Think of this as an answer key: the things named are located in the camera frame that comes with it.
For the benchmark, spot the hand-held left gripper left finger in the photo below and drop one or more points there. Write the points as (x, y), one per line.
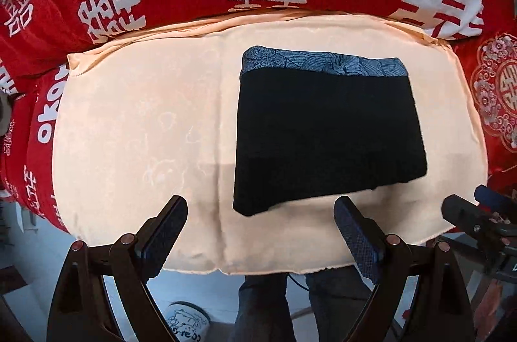
(165, 241)

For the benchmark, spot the white printed cup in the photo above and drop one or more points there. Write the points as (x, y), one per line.
(186, 322)

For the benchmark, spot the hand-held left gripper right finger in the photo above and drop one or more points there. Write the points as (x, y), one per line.
(359, 241)

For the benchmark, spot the person's leg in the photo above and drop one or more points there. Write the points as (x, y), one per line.
(335, 309)
(262, 305)

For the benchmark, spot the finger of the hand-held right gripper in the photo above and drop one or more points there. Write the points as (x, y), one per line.
(460, 211)
(490, 197)

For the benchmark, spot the peach cloth mat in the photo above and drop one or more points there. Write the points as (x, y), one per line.
(141, 124)

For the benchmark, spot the person's right leg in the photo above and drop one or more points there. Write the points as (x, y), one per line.
(335, 309)

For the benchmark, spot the person's left leg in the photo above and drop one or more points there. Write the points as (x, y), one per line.
(262, 305)

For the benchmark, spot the orange cloth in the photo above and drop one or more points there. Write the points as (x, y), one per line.
(493, 299)

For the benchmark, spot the black pants with blue waistband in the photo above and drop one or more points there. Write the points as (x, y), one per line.
(323, 124)

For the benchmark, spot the red embroidered bedcover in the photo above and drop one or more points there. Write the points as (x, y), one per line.
(499, 91)

